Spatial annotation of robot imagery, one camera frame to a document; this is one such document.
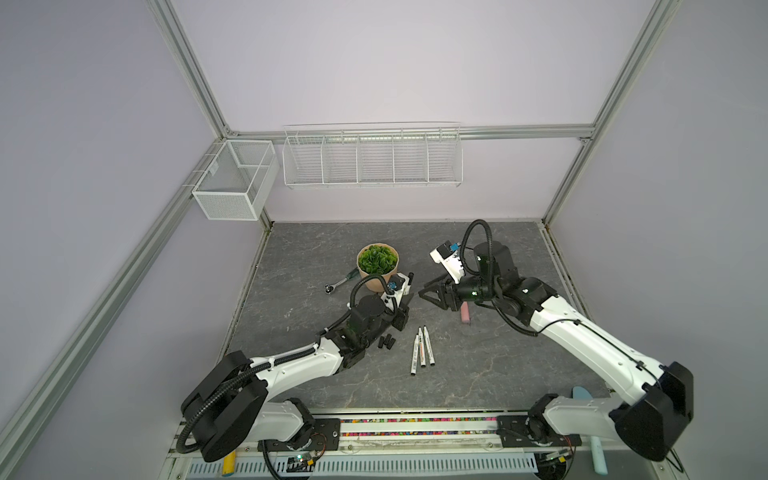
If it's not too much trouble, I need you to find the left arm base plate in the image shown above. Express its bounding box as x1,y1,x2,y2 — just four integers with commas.
265,418,341,452

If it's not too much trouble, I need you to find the potted green plant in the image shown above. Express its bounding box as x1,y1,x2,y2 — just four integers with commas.
357,243,399,283

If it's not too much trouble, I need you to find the silver wrench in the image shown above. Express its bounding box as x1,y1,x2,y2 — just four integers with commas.
324,269,359,294

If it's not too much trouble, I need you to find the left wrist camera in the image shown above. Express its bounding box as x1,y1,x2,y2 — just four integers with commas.
382,273,408,308

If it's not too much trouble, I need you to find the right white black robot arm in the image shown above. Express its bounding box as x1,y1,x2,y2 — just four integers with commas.
419,241,694,462

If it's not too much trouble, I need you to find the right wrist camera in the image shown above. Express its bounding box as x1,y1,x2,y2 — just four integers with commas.
430,241,465,284

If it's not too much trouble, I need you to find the yellow handled blue tool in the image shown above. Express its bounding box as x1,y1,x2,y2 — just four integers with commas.
221,451,236,478

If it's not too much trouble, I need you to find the white marker pen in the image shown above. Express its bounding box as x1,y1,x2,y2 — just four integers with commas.
417,327,427,368
422,325,436,366
401,272,414,307
410,335,420,376

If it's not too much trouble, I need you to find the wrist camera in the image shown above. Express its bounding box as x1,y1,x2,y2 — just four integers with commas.
382,273,408,308
430,241,465,284

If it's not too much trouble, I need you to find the white wire shelf basket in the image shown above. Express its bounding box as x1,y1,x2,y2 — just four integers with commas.
282,122,464,188

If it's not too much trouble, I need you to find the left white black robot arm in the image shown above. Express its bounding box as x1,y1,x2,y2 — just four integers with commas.
175,294,413,462

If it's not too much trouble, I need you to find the white mesh box basket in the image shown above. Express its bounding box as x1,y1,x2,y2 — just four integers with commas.
192,140,280,221

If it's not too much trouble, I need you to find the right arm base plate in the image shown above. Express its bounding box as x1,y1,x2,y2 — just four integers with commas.
496,414,582,448

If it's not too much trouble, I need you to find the teal garden trowel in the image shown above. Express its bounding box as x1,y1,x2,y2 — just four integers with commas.
571,385,610,477

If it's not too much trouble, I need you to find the white perforated cable tray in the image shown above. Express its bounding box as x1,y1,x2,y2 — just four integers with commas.
171,452,539,479

